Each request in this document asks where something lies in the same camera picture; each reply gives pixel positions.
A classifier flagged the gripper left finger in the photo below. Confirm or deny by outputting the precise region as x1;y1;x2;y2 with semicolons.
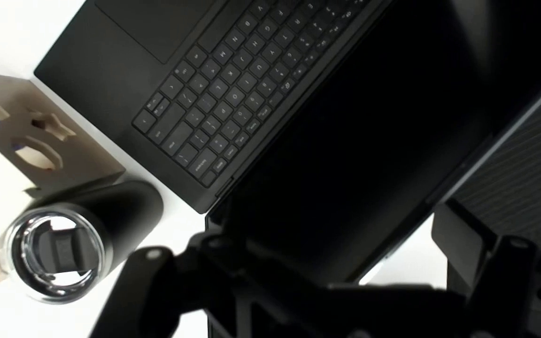
88;233;263;338

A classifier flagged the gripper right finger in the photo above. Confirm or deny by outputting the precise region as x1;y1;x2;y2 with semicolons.
432;201;541;338

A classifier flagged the black laptop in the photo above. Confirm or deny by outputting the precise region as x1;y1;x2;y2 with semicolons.
33;0;541;288

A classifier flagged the black tumbler with clear lid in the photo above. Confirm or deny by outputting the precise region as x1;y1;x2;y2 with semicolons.
2;180;164;304

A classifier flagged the dark ribbed panel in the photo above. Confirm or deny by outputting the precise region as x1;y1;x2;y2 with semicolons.
449;77;541;258

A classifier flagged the wooden shape sorter box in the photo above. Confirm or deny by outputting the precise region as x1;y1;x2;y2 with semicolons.
0;70;126;301

